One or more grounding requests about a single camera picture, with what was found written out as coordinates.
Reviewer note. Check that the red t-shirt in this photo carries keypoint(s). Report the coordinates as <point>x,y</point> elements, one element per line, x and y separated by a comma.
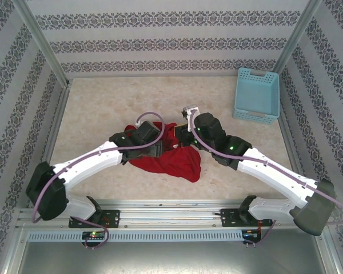
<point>183,165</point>

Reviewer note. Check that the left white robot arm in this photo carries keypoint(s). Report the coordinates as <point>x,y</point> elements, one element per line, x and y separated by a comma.
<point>83,165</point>

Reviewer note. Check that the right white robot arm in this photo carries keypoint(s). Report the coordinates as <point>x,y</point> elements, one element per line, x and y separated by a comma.
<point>274,174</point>

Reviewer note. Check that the light blue plastic basket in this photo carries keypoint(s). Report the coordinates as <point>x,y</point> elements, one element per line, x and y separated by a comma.
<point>257,94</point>

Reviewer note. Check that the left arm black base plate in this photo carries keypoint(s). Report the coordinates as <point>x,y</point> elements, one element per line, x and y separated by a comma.
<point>111,218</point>

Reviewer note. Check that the aluminium table side rail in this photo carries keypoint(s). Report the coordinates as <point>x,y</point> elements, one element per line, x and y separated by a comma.
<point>50,145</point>
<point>289,142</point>

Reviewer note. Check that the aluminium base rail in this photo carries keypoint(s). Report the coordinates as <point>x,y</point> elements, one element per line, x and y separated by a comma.
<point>171,217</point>

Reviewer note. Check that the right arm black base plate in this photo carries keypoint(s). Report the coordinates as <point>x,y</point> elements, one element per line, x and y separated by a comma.
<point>228,218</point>

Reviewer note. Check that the aluminium frame post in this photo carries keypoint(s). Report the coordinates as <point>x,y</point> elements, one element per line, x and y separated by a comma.
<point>295,35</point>
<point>42,42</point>

